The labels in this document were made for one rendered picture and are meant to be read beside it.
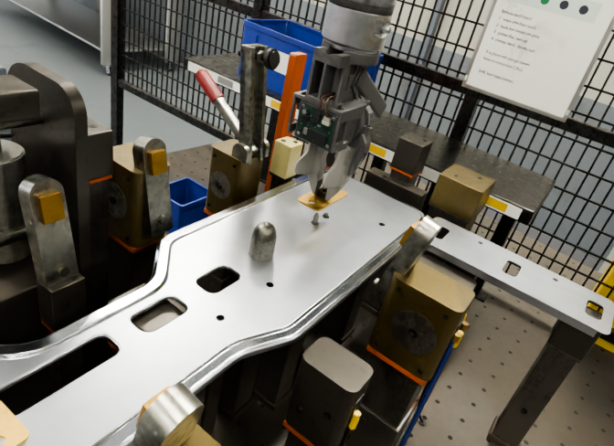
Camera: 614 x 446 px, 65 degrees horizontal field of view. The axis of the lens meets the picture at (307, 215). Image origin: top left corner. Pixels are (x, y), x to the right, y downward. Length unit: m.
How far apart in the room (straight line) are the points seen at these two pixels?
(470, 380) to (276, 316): 0.57
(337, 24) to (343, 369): 0.37
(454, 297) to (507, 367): 0.53
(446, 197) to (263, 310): 0.44
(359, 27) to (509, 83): 0.61
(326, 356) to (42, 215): 0.33
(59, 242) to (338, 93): 0.35
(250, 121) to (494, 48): 0.60
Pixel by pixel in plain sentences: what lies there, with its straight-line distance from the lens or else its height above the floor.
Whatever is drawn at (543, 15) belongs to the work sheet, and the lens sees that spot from 1.12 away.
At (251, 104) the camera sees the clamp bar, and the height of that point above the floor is 1.14.
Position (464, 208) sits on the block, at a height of 1.02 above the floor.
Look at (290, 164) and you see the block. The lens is 0.81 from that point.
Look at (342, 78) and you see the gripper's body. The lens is 0.58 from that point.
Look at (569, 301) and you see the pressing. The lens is 0.79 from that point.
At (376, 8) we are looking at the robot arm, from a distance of 0.57.
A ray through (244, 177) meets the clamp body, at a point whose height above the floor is 1.02.
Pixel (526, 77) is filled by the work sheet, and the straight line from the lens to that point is 1.12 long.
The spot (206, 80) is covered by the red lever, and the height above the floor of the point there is 1.14.
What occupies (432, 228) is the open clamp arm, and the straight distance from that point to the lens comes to 0.56.
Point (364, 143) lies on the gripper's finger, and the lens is 0.63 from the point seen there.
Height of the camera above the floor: 1.37
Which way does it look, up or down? 30 degrees down
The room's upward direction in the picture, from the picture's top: 14 degrees clockwise
